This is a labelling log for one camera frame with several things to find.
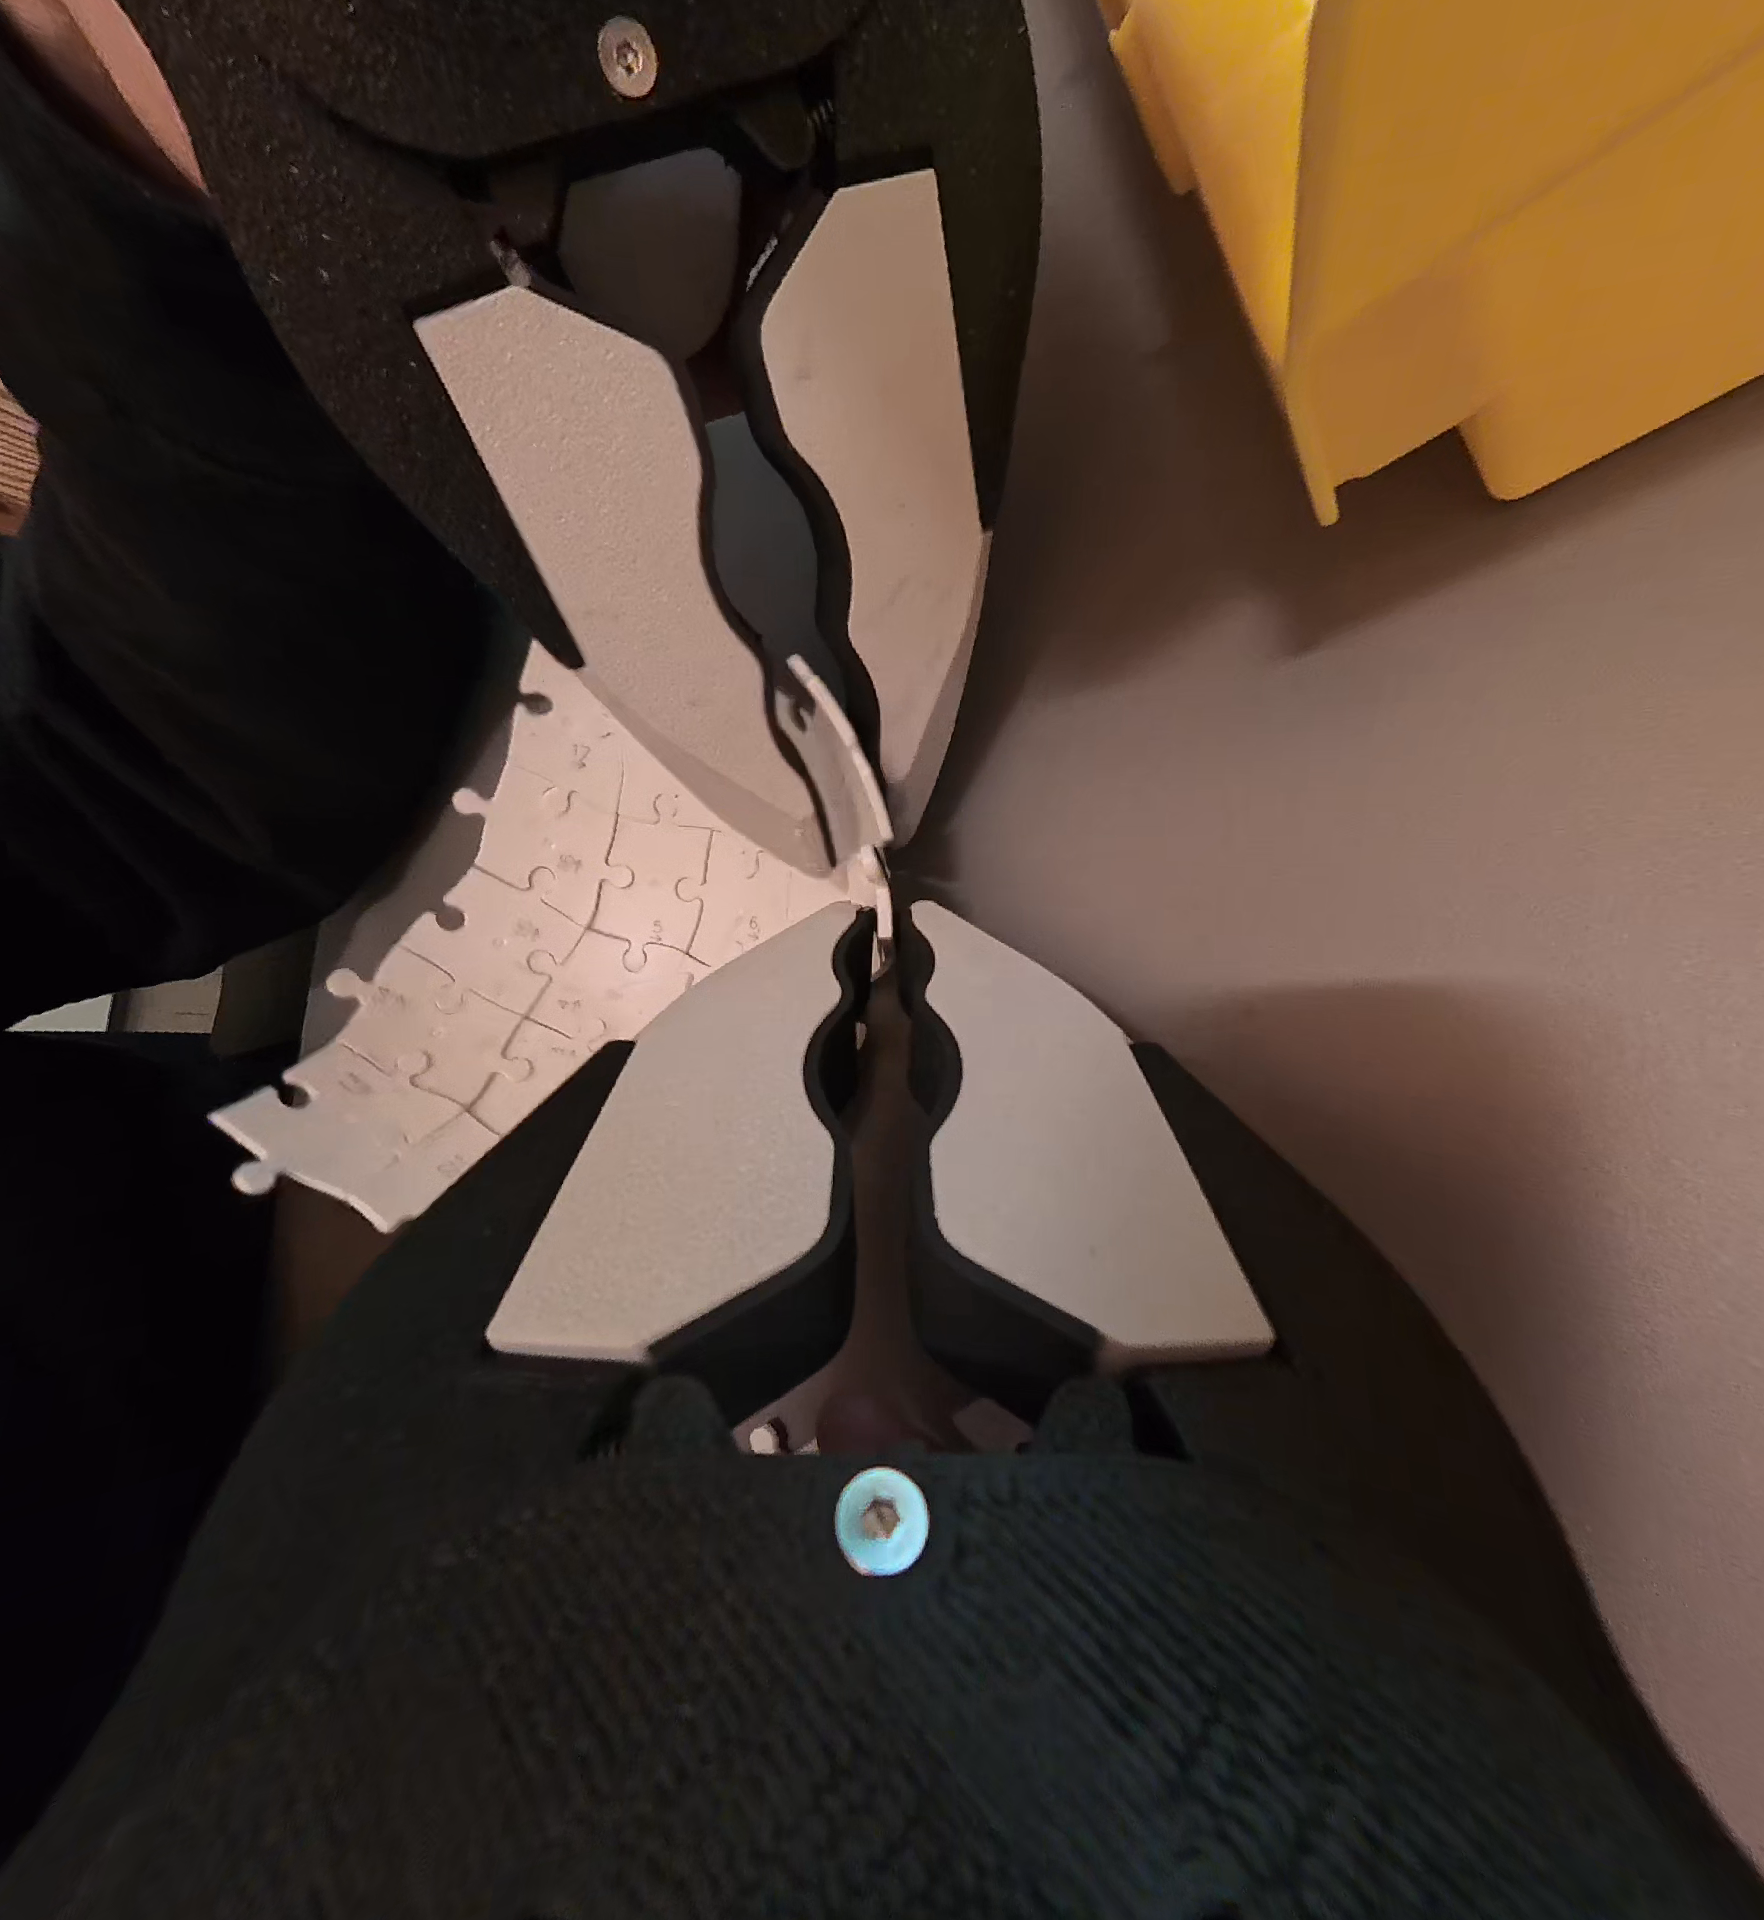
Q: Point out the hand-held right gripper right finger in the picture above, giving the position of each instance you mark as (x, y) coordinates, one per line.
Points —
(1094, 1201)

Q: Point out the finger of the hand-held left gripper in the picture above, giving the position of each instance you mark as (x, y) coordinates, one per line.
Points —
(897, 390)
(584, 480)

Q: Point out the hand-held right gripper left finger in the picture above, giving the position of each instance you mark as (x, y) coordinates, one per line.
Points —
(671, 1201)

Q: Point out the partly built white puzzle ball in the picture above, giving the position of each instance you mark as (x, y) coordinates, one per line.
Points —
(552, 930)

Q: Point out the person's left forearm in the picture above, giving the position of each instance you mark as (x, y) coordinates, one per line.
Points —
(222, 525)

